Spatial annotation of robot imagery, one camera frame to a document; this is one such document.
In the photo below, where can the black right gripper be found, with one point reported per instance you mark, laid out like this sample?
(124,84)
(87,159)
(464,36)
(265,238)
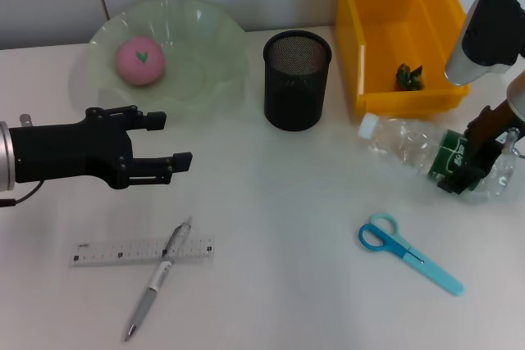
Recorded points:
(486,137)

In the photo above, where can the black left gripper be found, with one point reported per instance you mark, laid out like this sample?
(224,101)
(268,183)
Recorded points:
(61,153)

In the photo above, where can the clear plastic water bottle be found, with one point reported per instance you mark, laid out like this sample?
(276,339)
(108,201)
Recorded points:
(393,141)

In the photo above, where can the pink peach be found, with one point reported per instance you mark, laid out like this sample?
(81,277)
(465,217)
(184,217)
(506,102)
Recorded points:
(135,71)

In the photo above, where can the green plastic wrapper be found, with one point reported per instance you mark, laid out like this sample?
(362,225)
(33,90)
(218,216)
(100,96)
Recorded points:
(410,77)

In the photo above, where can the green glass fruit bowl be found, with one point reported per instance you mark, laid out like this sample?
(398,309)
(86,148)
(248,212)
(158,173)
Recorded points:
(197,79)

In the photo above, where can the blue scissors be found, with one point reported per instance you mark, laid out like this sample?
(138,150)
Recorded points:
(430,272)

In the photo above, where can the clear plastic ruler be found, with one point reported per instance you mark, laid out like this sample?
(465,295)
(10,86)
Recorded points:
(123,251)

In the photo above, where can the black mesh pen holder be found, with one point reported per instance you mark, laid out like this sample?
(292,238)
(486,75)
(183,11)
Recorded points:
(293,96)

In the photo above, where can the grey white ballpoint pen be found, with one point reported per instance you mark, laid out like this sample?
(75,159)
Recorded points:
(143,305)

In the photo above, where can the right gripper metal plug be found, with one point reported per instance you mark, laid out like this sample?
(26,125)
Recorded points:
(510,143)

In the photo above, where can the gripper metal plug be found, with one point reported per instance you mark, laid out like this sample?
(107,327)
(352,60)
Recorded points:
(510,143)
(26,119)

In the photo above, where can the left gripper metal plug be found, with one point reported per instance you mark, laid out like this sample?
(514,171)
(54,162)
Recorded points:
(26,119)

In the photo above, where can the yellow plastic bin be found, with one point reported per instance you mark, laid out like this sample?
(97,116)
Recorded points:
(410,30)

